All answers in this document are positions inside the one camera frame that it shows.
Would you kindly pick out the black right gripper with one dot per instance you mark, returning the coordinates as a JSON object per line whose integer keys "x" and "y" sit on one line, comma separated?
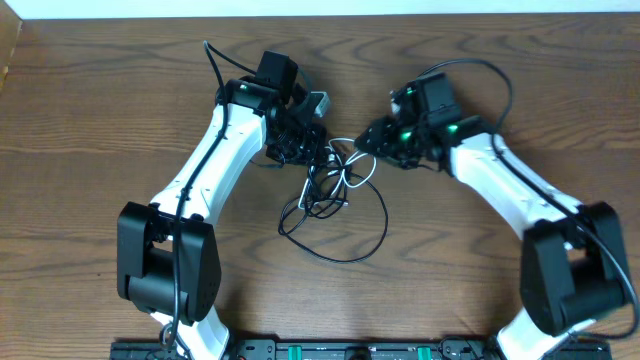
{"x": 382, "y": 130}

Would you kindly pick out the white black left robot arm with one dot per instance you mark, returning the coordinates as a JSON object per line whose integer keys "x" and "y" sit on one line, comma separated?
{"x": 167, "y": 258}

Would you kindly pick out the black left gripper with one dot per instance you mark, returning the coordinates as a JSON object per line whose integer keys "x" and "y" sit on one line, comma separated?
{"x": 304, "y": 142}

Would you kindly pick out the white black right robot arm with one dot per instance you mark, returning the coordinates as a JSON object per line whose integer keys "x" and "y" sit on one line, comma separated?
{"x": 573, "y": 266}

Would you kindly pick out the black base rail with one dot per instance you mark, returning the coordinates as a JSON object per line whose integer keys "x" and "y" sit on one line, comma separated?
{"x": 268, "y": 349}

